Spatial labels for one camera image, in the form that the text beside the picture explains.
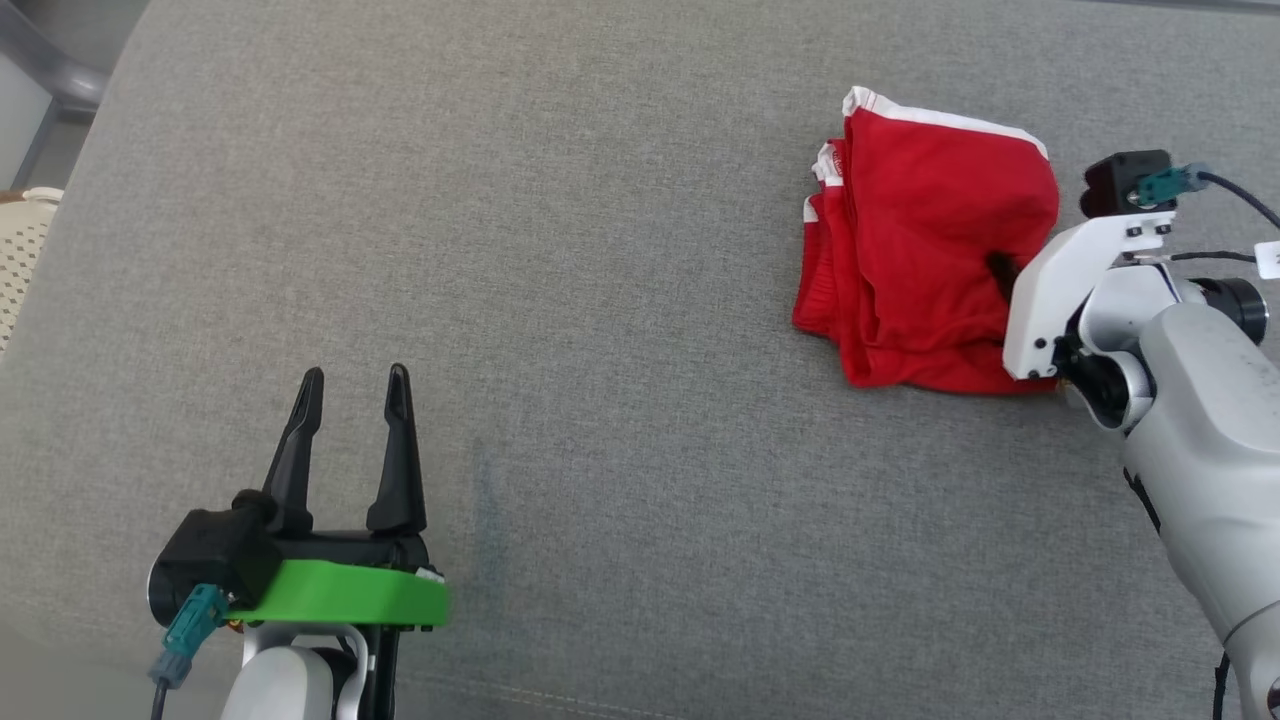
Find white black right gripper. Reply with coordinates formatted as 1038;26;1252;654
985;210;1178;382

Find red shorts with white trim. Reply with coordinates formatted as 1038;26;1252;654
792;86;1063;396

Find grey curved metal bar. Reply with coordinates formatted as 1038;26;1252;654
0;0;151;113

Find white plastic laundry basket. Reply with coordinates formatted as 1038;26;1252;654
0;187;66;356

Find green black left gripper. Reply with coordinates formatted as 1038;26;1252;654
225;363;451;632

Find black cable with teal connector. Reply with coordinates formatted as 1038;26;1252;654
1137;163;1280;229
148;585;229;720

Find grey fabric sofa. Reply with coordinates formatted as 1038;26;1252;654
0;0;1280;720

